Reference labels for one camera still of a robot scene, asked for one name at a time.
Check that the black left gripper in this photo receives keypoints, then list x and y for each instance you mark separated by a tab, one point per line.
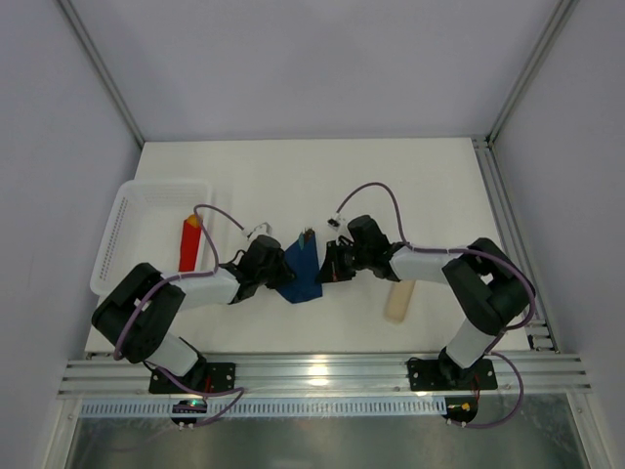
281	269

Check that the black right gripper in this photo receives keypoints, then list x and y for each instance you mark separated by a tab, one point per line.
336	259

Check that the blue paper napkin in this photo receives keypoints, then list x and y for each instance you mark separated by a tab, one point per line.
305	265

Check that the brown wooden spoon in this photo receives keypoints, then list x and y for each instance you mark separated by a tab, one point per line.
308	235

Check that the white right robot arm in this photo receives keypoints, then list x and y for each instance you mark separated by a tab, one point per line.
489	288

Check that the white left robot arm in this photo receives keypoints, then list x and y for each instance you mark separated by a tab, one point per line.
136	316

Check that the beige cutlery tray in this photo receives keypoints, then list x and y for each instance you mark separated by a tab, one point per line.
398	301

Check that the red bottle orange cap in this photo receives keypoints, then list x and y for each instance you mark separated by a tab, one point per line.
190	242

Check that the white plastic basket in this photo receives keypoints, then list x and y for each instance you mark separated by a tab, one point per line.
145	224

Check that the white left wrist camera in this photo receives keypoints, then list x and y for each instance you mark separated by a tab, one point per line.
262	229

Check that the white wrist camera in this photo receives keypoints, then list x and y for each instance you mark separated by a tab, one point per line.
336	222
262	229

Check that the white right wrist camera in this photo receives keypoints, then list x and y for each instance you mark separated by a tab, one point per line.
336	222

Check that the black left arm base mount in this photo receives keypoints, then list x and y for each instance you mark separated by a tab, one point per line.
214	378

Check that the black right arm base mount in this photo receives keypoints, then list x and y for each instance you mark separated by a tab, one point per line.
433	375

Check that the aluminium side rail right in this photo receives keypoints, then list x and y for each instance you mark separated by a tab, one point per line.
542	336

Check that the white slotted cable duct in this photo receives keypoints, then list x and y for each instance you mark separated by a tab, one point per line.
248	407

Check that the aluminium table edge rail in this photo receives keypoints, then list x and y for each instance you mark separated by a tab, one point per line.
326	375

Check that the aluminium frame post left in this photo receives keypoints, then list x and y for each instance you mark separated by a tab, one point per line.
89	47

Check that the aluminium frame post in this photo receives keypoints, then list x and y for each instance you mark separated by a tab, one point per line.
89	47
539	53

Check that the aluminium frame post right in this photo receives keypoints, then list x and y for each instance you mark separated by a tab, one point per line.
539	53

